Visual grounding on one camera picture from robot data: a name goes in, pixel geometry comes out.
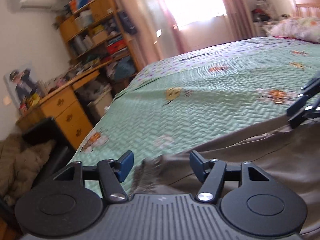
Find dark hanging organizer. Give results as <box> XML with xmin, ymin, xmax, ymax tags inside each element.
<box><xmin>117</xmin><ymin>11</ymin><xmax>138</xmax><ymax>35</ymax></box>

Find red box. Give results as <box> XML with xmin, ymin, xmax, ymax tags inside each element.
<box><xmin>107</xmin><ymin>39</ymin><xmax>127</xmax><ymax>55</ymax></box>

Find floral pillow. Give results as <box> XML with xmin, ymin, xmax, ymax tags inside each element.
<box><xmin>269</xmin><ymin>16</ymin><xmax>320</xmax><ymax>43</ymax></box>

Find brown coat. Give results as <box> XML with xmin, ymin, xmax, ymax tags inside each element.
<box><xmin>0</xmin><ymin>132</ymin><xmax>57</xmax><ymax>205</ymax></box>

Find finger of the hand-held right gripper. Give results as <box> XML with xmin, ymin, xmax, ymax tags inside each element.
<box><xmin>288</xmin><ymin>105</ymin><xmax>320</xmax><ymax>130</ymax></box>
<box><xmin>286</xmin><ymin>76</ymin><xmax>320</xmax><ymax>117</ymax></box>

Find pink curtain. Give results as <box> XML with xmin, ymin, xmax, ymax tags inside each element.
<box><xmin>110</xmin><ymin>0</ymin><xmax>185</xmax><ymax>63</ymax></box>
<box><xmin>215</xmin><ymin>0</ymin><xmax>258</xmax><ymax>43</ymax></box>

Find desk clutter pile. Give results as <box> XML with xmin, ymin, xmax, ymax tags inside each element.
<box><xmin>19</xmin><ymin>57</ymin><xmax>110</xmax><ymax>110</ymax></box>

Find green bee quilt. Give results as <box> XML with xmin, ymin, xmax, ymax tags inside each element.
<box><xmin>71</xmin><ymin>36</ymin><xmax>320</xmax><ymax>198</ymax></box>

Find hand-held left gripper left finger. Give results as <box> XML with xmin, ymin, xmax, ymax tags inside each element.
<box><xmin>54</xmin><ymin>150</ymin><xmax>134</xmax><ymax>203</ymax></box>

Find wooden headboard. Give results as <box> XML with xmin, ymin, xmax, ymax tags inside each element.
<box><xmin>289</xmin><ymin>0</ymin><xmax>320</xmax><ymax>18</ymax></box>

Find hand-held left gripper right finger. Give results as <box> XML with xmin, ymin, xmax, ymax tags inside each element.
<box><xmin>189</xmin><ymin>150</ymin><xmax>270</xmax><ymax>203</ymax></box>

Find window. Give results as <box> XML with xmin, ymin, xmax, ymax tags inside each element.
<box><xmin>157</xmin><ymin>0</ymin><xmax>228</xmax><ymax>30</ymax></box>

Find wooden bookshelf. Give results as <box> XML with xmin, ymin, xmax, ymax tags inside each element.
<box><xmin>56</xmin><ymin>0</ymin><xmax>148</xmax><ymax>75</ymax></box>

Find wooden desk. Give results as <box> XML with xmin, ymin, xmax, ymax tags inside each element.
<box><xmin>16</xmin><ymin>62</ymin><xmax>118</xmax><ymax>150</ymax></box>

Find grey pants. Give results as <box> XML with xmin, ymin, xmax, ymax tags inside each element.
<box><xmin>130</xmin><ymin>115</ymin><xmax>320</xmax><ymax>235</ymax></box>

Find blue bag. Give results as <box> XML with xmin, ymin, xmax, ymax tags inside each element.
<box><xmin>114</xmin><ymin>56</ymin><xmax>138</xmax><ymax>77</ymax></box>

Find white storage box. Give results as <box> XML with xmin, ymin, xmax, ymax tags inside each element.
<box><xmin>86</xmin><ymin>91</ymin><xmax>114</xmax><ymax>125</ymax></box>

